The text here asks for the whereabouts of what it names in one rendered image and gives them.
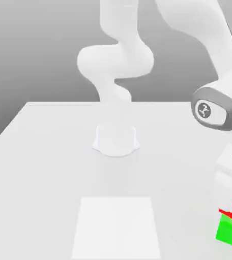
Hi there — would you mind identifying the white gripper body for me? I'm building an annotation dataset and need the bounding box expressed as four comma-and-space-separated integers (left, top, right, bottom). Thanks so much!
213, 171, 232, 213

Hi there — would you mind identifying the small green cube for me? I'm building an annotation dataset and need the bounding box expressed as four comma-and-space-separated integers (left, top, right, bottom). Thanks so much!
215, 214, 232, 248

